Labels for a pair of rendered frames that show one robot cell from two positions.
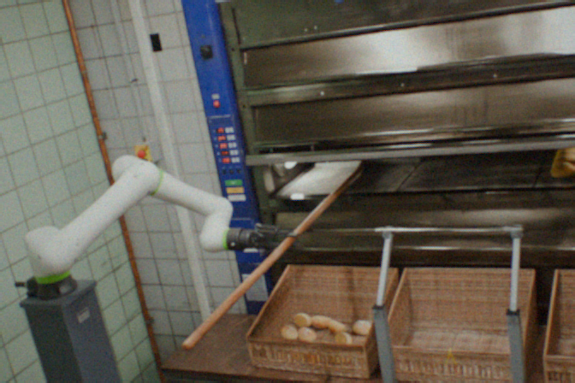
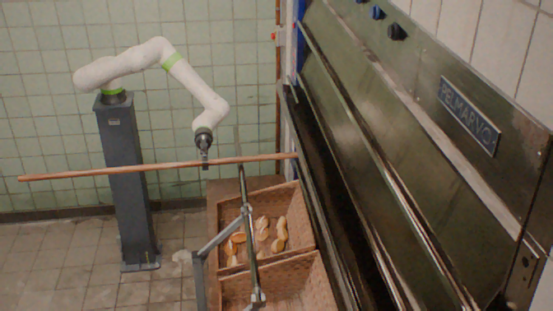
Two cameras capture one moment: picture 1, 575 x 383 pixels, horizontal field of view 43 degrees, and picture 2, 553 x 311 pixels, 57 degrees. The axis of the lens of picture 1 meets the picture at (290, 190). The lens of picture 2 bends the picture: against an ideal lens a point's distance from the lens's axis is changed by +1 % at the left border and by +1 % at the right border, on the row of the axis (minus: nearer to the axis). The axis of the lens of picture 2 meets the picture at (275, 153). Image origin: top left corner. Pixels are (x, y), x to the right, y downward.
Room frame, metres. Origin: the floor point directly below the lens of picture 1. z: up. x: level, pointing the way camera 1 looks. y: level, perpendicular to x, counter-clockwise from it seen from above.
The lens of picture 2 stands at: (1.77, -1.78, 2.45)
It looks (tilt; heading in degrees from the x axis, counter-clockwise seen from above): 31 degrees down; 55
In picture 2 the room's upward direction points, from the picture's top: straight up
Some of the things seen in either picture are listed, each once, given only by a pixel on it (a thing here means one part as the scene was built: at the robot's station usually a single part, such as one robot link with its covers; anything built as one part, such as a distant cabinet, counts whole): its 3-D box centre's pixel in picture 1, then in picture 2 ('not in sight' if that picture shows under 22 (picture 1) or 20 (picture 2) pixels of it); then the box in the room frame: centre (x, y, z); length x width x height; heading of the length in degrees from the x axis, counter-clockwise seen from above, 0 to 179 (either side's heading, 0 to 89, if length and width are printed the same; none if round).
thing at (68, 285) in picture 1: (44, 283); (113, 90); (2.56, 0.97, 1.23); 0.26 x 0.15 x 0.06; 63
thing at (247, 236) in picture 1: (254, 239); (203, 145); (2.71, 0.18, 1.20); 0.09 x 0.07 x 0.08; 64
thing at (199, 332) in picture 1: (295, 234); (215, 161); (2.68, 0.01, 1.20); 1.71 x 0.03 x 0.03; 154
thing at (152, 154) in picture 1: (146, 151); (281, 35); (3.51, 0.66, 1.46); 0.10 x 0.07 x 0.10; 62
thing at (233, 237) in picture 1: (238, 238); (204, 137); (2.75, 0.24, 1.20); 0.12 x 0.06 x 0.09; 154
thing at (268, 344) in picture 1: (325, 316); (261, 232); (2.89, -0.05, 0.72); 0.56 x 0.49 x 0.28; 61
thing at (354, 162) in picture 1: (376, 153); not in sight; (3.69, -0.48, 1.19); 0.55 x 0.36 x 0.03; 64
